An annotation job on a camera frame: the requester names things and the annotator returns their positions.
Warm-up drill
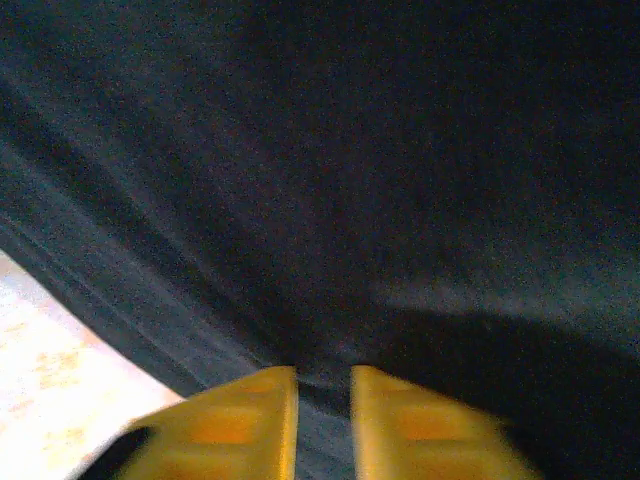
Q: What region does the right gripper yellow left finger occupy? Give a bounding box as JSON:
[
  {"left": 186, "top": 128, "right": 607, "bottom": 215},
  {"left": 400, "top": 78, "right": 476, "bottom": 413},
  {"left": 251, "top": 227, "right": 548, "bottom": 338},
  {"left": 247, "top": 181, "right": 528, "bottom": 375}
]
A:
[{"left": 124, "top": 364, "right": 300, "bottom": 480}]

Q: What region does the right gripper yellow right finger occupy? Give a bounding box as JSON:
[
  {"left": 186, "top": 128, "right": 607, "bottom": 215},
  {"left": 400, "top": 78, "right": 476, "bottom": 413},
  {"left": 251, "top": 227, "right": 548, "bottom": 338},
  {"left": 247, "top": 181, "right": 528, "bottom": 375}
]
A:
[{"left": 349, "top": 364, "right": 545, "bottom": 480}]

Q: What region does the black t-shirt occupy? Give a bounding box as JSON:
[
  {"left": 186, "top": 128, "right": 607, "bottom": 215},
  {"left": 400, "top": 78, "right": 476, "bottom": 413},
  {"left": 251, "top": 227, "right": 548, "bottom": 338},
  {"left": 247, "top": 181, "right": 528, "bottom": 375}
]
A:
[{"left": 0, "top": 0, "right": 640, "bottom": 480}]

